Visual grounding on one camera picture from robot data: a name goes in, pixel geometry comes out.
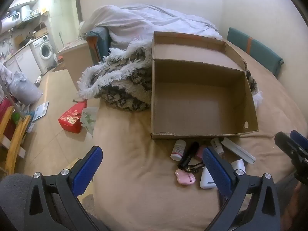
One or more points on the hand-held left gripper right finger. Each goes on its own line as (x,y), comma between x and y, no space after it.
(216,173)

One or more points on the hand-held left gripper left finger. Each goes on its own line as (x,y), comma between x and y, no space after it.
(86,170)

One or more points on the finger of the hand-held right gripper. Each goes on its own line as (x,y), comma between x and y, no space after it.
(299,138)
(285,143)

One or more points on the white rounded case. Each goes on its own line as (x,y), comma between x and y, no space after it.
(207,180)

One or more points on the white charger plug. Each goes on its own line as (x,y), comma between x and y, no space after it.
(238,165)

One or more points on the pink bottle with gold cap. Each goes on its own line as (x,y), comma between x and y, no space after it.
(200,152)

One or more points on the clear spray bottle white cap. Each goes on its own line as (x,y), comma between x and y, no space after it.
(217,146)

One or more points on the long white case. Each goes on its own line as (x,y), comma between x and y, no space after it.
(238,150)

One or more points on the pink paw-shaped gadget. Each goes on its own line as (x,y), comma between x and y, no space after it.
(185,178)

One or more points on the white pill bottle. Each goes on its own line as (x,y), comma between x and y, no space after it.
(178,149)

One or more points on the brown cardboard box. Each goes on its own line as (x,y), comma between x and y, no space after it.
(199,96)

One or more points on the red gift box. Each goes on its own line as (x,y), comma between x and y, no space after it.
(71,121)

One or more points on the clear plastic bag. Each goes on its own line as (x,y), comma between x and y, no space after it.
(89,118)

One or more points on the white bathroom scale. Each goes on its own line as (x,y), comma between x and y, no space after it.
(41,110)

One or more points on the yellow wooden chair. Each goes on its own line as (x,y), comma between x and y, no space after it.
(14,144)

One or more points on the person's grey trousers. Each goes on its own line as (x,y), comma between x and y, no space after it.
(14,197)

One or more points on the fluffy black white blanket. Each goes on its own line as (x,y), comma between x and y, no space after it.
(120,86)

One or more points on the teal headboard cushion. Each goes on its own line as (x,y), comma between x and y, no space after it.
(259,50)

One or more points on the grey trash bag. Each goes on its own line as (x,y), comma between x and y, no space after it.
(24,90)

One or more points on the metal drying rack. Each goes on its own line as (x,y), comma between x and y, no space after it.
(9,96)

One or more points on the light wooden bedside cabinet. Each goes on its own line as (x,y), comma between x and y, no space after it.
(77,60)

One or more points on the white kitchen cabinet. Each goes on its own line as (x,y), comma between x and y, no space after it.
(26,60)

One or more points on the white washing machine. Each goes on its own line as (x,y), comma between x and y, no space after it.
(43,50)

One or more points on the teal pillow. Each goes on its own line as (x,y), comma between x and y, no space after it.
(98,38)

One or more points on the white duvet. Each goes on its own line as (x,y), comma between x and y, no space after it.
(144,21)

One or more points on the white water heater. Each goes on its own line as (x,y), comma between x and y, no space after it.
(10,20)

